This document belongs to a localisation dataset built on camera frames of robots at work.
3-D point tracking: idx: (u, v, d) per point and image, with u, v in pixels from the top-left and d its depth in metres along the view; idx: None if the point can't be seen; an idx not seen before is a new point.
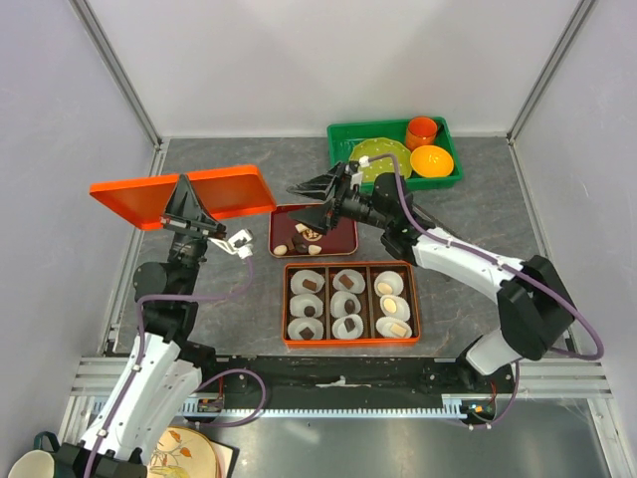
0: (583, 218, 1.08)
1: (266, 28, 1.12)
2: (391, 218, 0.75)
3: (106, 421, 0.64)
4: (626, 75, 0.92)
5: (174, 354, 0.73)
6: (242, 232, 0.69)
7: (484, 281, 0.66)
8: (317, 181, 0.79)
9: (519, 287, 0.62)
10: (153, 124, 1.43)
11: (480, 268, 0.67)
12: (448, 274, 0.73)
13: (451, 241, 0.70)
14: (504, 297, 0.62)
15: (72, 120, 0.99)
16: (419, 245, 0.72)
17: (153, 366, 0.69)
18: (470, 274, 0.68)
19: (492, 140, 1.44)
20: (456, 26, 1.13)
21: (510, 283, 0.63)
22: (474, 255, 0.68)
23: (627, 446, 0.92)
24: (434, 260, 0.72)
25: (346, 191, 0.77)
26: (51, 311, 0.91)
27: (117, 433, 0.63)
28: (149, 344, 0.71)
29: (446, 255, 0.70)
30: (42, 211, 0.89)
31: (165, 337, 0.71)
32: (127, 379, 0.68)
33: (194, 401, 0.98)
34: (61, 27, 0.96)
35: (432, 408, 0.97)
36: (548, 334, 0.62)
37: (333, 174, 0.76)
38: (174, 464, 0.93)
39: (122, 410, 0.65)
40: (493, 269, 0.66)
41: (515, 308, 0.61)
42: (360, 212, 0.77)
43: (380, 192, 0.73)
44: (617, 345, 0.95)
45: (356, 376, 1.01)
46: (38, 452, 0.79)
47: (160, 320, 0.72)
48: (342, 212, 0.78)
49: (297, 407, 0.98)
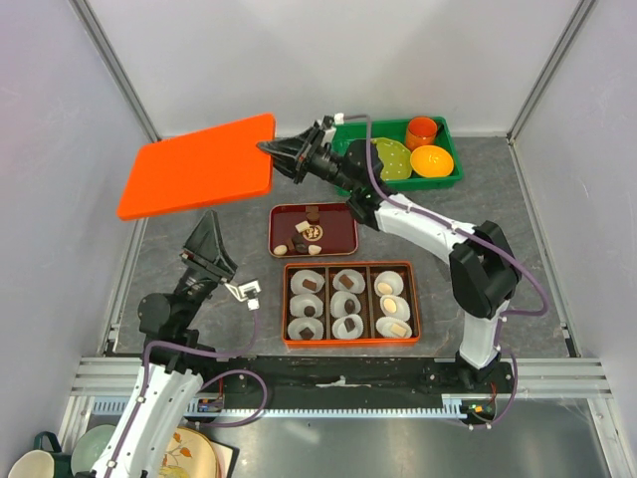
0: (583, 218, 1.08)
1: (265, 28, 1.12)
2: (357, 184, 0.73)
3: (114, 451, 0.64)
4: (625, 75, 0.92)
5: (176, 379, 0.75)
6: (255, 283, 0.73)
7: (439, 244, 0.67)
8: (289, 142, 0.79)
9: (470, 250, 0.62)
10: (153, 124, 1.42)
11: (436, 233, 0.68)
12: (407, 239, 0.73)
13: (410, 206, 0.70)
14: (454, 259, 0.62)
15: (72, 120, 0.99)
16: (381, 211, 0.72)
17: (156, 396, 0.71)
18: (426, 238, 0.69)
19: (492, 140, 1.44)
20: (456, 26, 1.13)
21: (461, 246, 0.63)
22: (431, 219, 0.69)
23: (627, 446, 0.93)
24: (394, 225, 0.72)
25: (318, 148, 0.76)
26: (51, 311, 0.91)
27: (125, 463, 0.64)
28: (152, 374, 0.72)
29: (406, 220, 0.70)
30: (42, 210, 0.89)
31: (167, 366, 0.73)
32: (131, 411, 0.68)
33: (194, 401, 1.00)
34: (61, 25, 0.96)
35: (432, 408, 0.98)
36: (494, 293, 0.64)
37: (306, 137, 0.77)
38: (174, 464, 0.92)
39: (129, 441, 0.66)
40: (448, 233, 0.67)
41: (464, 270, 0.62)
42: (328, 170, 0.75)
43: (353, 158, 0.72)
44: (618, 345, 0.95)
45: (356, 376, 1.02)
46: (39, 452, 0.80)
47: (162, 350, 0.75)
48: (312, 168, 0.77)
49: (297, 407, 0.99)
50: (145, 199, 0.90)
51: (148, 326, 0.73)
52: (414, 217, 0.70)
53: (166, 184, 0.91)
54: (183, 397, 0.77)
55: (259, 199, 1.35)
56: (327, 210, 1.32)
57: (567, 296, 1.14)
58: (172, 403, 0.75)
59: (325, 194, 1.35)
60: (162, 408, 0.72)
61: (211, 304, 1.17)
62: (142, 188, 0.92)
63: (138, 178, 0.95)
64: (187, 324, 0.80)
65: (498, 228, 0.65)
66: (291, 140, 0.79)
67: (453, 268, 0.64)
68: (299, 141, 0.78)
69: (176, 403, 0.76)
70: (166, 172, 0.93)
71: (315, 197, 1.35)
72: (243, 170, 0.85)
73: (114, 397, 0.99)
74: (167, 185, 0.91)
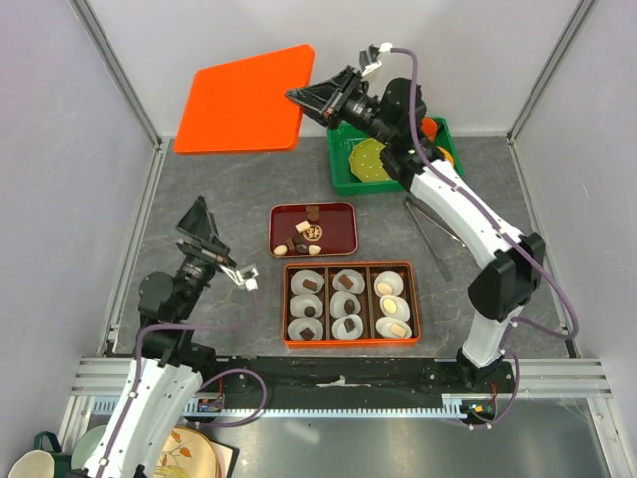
0: (583, 218, 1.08)
1: (265, 28, 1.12)
2: (395, 132, 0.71)
3: (106, 449, 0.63)
4: (625, 75, 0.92)
5: (170, 373, 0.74)
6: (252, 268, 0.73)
7: (477, 240, 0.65)
8: (320, 92, 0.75)
9: (511, 262, 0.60)
10: (153, 124, 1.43)
11: (478, 229, 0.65)
12: (441, 216, 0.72)
13: (458, 186, 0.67)
14: (489, 265, 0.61)
15: (72, 121, 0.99)
16: (422, 176, 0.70)
17: (149, 391, 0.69)
18: (465, 226, 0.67)
19: (492, 140, 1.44)
20: (455, 26, 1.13)
21: (503, 256, 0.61)
22: (478, 212, 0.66)
23: (627, 446, 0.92)
24: (434, 197, 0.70)
25: (354, 94, 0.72)
26: (51, 311, 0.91)
27: (119, 460, 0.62)
28: (145, 368, 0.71)
29: (449, 199, 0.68)
30: (42, 210, 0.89)
31: (160, 360, 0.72)
32: (123, 408, 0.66)
33: (194, 401, 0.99)
34: (61, 26, 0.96)
35: (432, 408, 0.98)
36: (511, 300, 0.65)
37: (340, 83, 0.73)
38: (174, 464, 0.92)
39: (122, 437, 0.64)
40: (492, 234, 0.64)
41: (497, 278, 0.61)
42: (362, 119, 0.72)
43: (393, 98, 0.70)
44: (618, 345, 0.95)
45: (356, 376, 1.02)
46: (39, 452, 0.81)
47: (157, 334, 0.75)
48: (345, 117, 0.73)
49: (297, 407, 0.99)
50: (201, 137, 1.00)
51: (148, 303, 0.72)
52: (458, 198, 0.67)
53: (221, 125, 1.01)
54: (182, 394, 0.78)
55: (259, 199, 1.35)
56: (327, 211, 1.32)
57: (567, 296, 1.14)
58: (171, 400, 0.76)
59: (325, 194, 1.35)
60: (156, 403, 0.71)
61: (211, 304, 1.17)
62: (196, 124, 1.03)
63: (192, 114, 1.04)
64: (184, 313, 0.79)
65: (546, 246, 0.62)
66: (321, 88, 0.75)
67: (484, 270, 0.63)
68: (331, 87, 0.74)
69: (175, 399, 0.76)
70: (212, 112, 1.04)
71: (315, 197, 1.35)
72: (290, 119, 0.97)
73: (114, 397, 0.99)
74: (222, 125, 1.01)
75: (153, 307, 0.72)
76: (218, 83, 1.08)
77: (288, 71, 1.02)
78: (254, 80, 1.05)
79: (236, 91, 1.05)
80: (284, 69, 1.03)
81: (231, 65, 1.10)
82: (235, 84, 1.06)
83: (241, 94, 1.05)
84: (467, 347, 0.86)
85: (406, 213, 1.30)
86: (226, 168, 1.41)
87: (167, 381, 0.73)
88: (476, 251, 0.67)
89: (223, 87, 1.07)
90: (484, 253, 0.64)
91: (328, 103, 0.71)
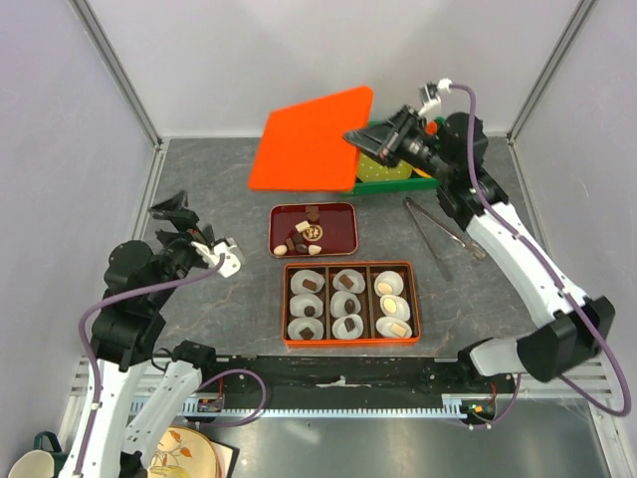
0: (584, 218, 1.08)
1: (265, 28, 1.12)
2: (454, 166, 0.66)
3: (78, 463, 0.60)
4: (625, 75, 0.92)
5: (137, 371, 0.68)
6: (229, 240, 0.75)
7: (535, 296, 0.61)
8: (375, 129, 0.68)
9: (571, 327, 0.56)
10: (153, 124, 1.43)
11: (538, 284, 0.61)
12: (496, 261, 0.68)
13: (520, 235, 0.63)
14: (547, 326, 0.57)
15: (71, 121, 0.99)
16: (482, 218, 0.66)
17: (114, 398, 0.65)
18: (524, 279, 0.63)
19: (492, 140, 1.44)
20: (455, 27, 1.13)
21: (564, 319, 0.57)
22: (540, 265, 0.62)
23: (627, 446, 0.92)
24: (491, 242, 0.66)
25: (411, 129, 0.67)
26: (51, 312, 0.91)
27: (94, 473, 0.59)
28: (105, 374, 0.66)
29: (509, 248, 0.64)
30: (42, 210, 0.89)
31: (121, 363, 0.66)
32: (90, 420, 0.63)
33: (193, 401, 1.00)
34: (61, 26, 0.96)
35: (432, 408, 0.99)
36: (564, 365, 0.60)
37: (395, 121, 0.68)
38: (174, 464, 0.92)
39: (94, 448, 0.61)
40: (554, 292, 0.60)
41: (554, 342, 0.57)
42: (420, 157, 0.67)
43: (451, 130, 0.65)
44: (618, 346, 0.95)
45: (356, 376, 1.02)
46: (39, 452, 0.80)
47: (119, 322, 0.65)
48: (401, 155, 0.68)
49: (297, 407, 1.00)
50: (274, 174, 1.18)
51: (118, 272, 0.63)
52: (520, 247, 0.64)
53: (291, 162, 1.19)
54: (182, 387, 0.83)
55: (259, 199, 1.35)
56: (327, 210, 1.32)
57: None
58: (171, 392, 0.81)
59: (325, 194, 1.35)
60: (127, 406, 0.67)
61: (211, 304, 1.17)
62: (268, 163, 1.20)
63: (266, 154, 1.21)
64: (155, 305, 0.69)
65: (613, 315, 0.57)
66: (375, 127, 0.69)
67: (540, 331, 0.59)
68: (386, 125, 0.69)
69: (176, 391, 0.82)
70: (284, 151, 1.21)
71: (315, 197, 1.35)
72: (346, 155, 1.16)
73: None
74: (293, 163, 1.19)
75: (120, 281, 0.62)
76: (290, 124, 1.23)
77: (352, 108, 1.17)
78: (320, 119, 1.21)
79: (304, 131, 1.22)
80: (349, 114, 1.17)
81: (305, 109, 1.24)
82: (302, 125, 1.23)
83: (312, 133, 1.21)
84: (474, 354, 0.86)
85: (406, 213, 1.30)
86: (226, 168, 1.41)
87: (135, 380, 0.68)
88: (532, 306, 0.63)
89: (294, 128, 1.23)
90: (542, 311, 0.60)
91: (384, 142, 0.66)
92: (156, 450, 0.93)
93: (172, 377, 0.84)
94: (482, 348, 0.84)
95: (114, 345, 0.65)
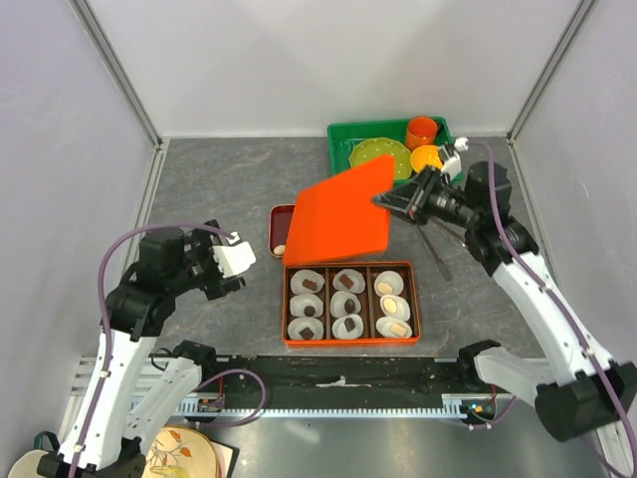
0: (583, 218, 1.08)
1: (265, 28, 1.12)
2: (481, 211, 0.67)
3: (81, 434, 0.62)
4: (626, 76, 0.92)
5: (147, 347, 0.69)
6: (237, 235, 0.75)
7: (558, 354, 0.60)
8: (401, 190, 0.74)
9: (594, 394, 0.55)
10: (153, 124, 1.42)
11: (562, 342, 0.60)
12: (518, 309, 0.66)
13: (547, 288, 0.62)
14: (568, 385, 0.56)
15: (71, 121, 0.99)
16: (510, 267, 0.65)
17: (123, 368, 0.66)
18: (546, 334, 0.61)
19: (492, 140, 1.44)
20: (456, 27, 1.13)
21: (586, 384, 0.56)
22: (565, 322, 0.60)
23: (627, 446, 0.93)
24: (515, 290, 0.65)
25: (435, 188, 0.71)
26: (51, 312, 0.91)
27: (96, 446, 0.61)
28: (115, 343, 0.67)
29: (533, 300, 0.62)
30: (42, 210, 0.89)
31: (133, 334, 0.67)
32: (97, 388, 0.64)
33: (193, 401, 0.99)
34: (61, 26, 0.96)
35: (432, 408, 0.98)
36: (581, 429, 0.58)
37: (417, 182, 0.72)
38: (174, 464, 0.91)
39: (97, 420, 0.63)
40: (578, 352, 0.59)
41: (574, 406, 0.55)
42: (448, 210, 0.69)
43: (472, 177, 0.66)
44: (618, 346, 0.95)
45: (356, 376, 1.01)
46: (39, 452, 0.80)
47: (134, 296, 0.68)
48: (430, 211, 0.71)
49: (297, 407, 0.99)
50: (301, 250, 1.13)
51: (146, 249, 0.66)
52: (546, 302, 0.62)
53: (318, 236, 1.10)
54: (183, 382, 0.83)
55: (259, 199, 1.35)
56: None
57: (567, 297, 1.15)
58: (171, 384, 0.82)
59: None
60: (132, 381, 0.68)
61: (211, 304, 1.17)
62: (298, 238, 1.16)
63: (297, 227, 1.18)
64: (171, 292, 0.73)
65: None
66: (402, 188, 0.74)
67: (559, 390, 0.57)
68: (412, 185, 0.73)
69: (177, 384, 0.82)
70: (313, 224, 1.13)
71: None
72: (374, 221, 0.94)
73: None
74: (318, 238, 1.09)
75: (153, 252, 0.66)
76: (316, 197, 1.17)
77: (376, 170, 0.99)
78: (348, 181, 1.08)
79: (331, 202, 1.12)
80: (375, 174, 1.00)
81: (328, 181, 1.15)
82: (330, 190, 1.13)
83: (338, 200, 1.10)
84: (479, 358, 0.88)
85: None
86: (226, 168, 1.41)
87: (145, 356, 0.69)
88: (553, 361, 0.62)
89: (318, 201, 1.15)
90: (565, 369, 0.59)
91: (411, 202, 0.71)
92: (155, 450, 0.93)
93: (174, 371, 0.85)
94: (491, 358, 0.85)
95: (125, 315, 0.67)
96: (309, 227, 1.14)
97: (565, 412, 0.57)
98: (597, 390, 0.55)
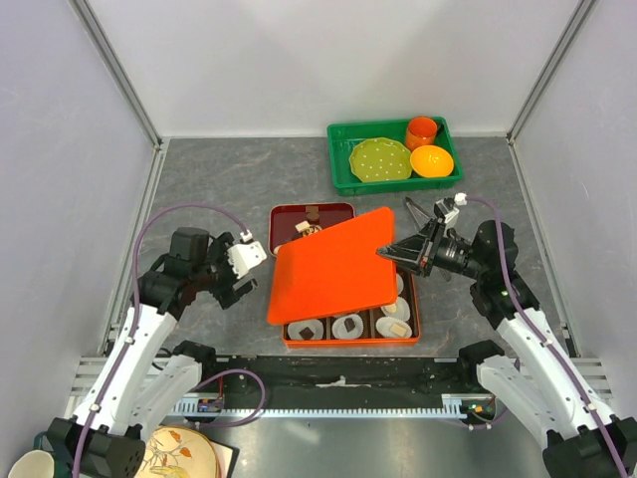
0: (583, 218, 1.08)
1: (265, 29, 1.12)
2: (487, 269, 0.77)
3: (99, 395, 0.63)
4: (626, 75, 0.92)
5: (167, 328, 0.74)
6: (249, 233, 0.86)
7: (561, 407, 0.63)
8: (407, 245, 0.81)
9: (597, 449, 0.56)
10: (153, 124, 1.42)
11: (565, 396, 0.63)
12: (524, 363, 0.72)
13: (547, 342, 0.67)
14: (573, 440, 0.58)
15: (71, 121, 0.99)
16: (513, 322, 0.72)
17: (147, 339, 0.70)
18: (550, 387, 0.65)
19: (492, 140, 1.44)
20: (457, 27, 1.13)
21: (588, 438, 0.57)
22: (567, 378, 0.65)
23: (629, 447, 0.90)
24: (519, 345, 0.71)
25: (442, 242, 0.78)
26: (51, 312, 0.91)
27: (111, 408, 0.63)
28: (142, 316, 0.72)
29: (535, 353, 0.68)
30: (42, 209, 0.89)
31: (159, 307, 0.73)
32: (120, 353, 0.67)
33: (193, 401, 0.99)
34: (62, 26, 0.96)
35: (432, 408, 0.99)
36: None
37: (425, 234, 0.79)
38: (174, 464, 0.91)
39: (114, 385, 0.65)
40: (579, 407, 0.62)
41: (577, 460, 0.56)
42: (455, 262, 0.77)
43: (483, 238, 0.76)
44: (617, 345, 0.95)
45: (356, 376, 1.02)
46: (38, 453, 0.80)
47: (162, 280, 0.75)
48: (437, 263, 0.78)
49: (297, 407, 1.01)
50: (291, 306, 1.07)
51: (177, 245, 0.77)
52: (547, 357, 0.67)
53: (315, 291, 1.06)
54: (183, 378, 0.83)
55: (259, 199, 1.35)
56: (327, 210, 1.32)
57: (566, 297, 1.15)
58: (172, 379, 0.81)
59: (325, 195, 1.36)
60: (150, 356, 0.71)
61: (211, 304, 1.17)
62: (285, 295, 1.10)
63: (283, 282, 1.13)
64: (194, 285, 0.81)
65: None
66: (409, 241, 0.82)
67: (563, 444, 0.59)
68: (417, 239, 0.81)
69: (177, 379, 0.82)
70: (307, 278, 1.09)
71: (315, 197, 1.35)
72: (375, 278, 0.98)
73: None
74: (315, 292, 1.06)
75: (185, 242, 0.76)
76: (302, 254, 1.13)
77: (372, 229, 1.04)
78: (343, 234, 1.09)
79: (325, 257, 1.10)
80: (370, 230, 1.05)
81: (312, 235, 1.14)
82: (323, 242, 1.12)
83: (332, 253, 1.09)
84: (481, 366, 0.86)
85: (406, 213, 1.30)
86: (226, 168, 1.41)
87: (163, 336, 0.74)
88: (558, 417, 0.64)
89: (303, 256, 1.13)
90: (568, 424, 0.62)
91: (421, 253, 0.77)
92: (155, 450, 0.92)
93: (174, 368, 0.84)
94: (494, 371, 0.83)
95: (151, 296, 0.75)
96: (299, 284, 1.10)
97: (572, 466, 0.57)
98: (599, 446, 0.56)
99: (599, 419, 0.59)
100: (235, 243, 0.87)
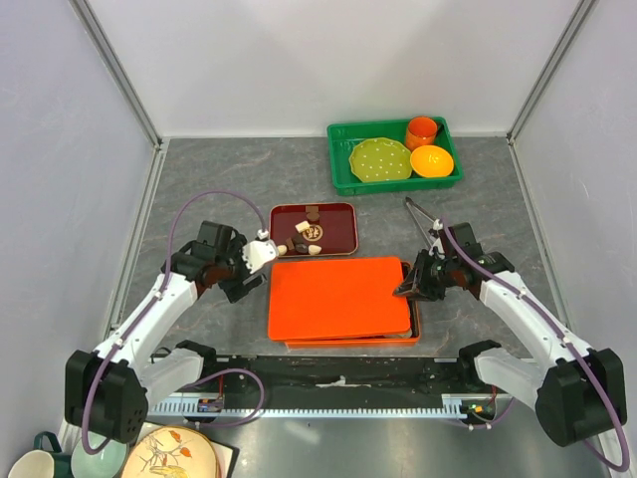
0: (584, 218, 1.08)
1: (265, 29, 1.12)
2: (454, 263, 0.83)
3: (123, 334, 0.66)
4: (625, 75, 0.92)
5: (185, 301, 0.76)
6: (266, 231, 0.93)
7: (541, 349, 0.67)
8: (409, 277, 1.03)
9: (574, 375, 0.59)
10: (153, 124, 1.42)
11: (542, 338, 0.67)
12: (505, 319, 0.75)
13: (523, 293, 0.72)
14: (553, 371, 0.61)
15: (71, 121, 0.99)
16: (490, 283, 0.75)
17: (173, 298, 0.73)
18: (530, 334, 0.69)
19: (492, 140, 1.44)
20: (457, 27, 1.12)
21: (567, 367, 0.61)
22: (543, 322, 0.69)
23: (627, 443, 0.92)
24: (499, 302, 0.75)
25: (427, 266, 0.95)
26: (51, 311, 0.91)
27: (133, 347, 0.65)
28: (171, 280, 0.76)
29: (514, 303, 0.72)
30: (42, 208, 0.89)
31: (187, 276, 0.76)
32: (147, 303, 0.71)
33: (193, 401, 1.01)
34: (62, 26, 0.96)
35: (433, 408, 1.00)
36: (580, 425, 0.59)
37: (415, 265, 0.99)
38: (174, 464, 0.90)
39: (137, 330, 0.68)
40: (556, 344, 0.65)
41: (560, 391, 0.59)
42: (438, 277, 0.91)
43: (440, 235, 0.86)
44: (617, 345, 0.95)
45: (356, 376, 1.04)
46: (41, 453, 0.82)
47: (191, 258, 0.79)
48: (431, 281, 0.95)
49: (297, 407, 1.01)
50: (291, 328, 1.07)
51: (203, 235, 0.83)
52: (523, 305, 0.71)
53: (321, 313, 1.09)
54: (186, 365, 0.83)
55: (258, 199, 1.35)
56: (328, 210, 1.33)
57: (566, 297, 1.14)
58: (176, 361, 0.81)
59: (325, 194, 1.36)
60: (171, 316, 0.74)
61: (211, 304, 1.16)
62: (287, 318, 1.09)
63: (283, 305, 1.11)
64: (217, 272, 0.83)
65: (619, 368, 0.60)
66: (409, 275, 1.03)
67: (548, 383, 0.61)
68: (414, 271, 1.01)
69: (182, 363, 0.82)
70: (311, 303, 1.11)
71: (315, 197, 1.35)
72: (383, 312, 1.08)
73: None
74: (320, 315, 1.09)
75: (213, 229, 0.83)
76: (301, 275, 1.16)
77: (376, 268, 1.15)
78: (346, 264, 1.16)
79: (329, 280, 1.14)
80: (378, 272, 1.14)
81: (308, 264, 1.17)
82: (325, 268, 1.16)
83: (338, 280, 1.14)
84: (480, 359, 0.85)
85: (406, 213, 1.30)
86: (226, 168, 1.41)
87: (183, 306, 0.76)
88: (538, 358, 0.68)
89: (298, 281, 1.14)
90: (547, 359, 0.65)
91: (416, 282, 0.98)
92: (155, 450, 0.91)
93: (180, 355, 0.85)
94: (493, 360, 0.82)
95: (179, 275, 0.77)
96: (301, 307, 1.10)
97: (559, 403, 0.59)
98: (579, 376, 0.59)
99: (575, 352, 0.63)
100: (252, 241, 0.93)
